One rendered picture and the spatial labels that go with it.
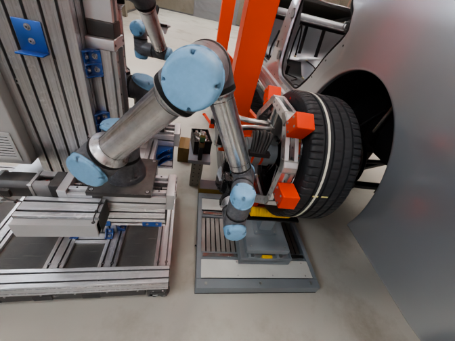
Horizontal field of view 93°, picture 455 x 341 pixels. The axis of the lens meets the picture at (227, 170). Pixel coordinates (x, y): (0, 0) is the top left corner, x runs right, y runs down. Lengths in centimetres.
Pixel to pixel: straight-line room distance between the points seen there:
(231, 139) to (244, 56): 83
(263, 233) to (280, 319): 52
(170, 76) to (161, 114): 10
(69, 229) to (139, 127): 52
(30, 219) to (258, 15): 136
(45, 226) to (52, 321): 74
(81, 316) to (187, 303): 55
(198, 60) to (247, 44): 99
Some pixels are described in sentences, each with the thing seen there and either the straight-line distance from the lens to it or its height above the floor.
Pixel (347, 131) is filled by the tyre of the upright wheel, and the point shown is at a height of 112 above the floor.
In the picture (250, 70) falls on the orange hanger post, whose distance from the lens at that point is 144.
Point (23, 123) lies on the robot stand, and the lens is 113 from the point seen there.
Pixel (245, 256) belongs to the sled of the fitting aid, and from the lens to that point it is 154.
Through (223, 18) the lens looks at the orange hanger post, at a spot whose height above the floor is 123.
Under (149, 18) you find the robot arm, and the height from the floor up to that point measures 130.
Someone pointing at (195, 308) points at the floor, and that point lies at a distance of 152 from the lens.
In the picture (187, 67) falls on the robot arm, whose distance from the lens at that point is 44.
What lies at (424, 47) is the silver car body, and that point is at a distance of 107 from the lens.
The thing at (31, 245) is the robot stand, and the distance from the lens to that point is 162.
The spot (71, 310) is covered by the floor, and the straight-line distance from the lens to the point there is 160.
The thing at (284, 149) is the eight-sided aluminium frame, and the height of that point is 101.
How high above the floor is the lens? 144
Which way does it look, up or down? 38 degrees down
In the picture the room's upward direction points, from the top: 14 degrees clockwise
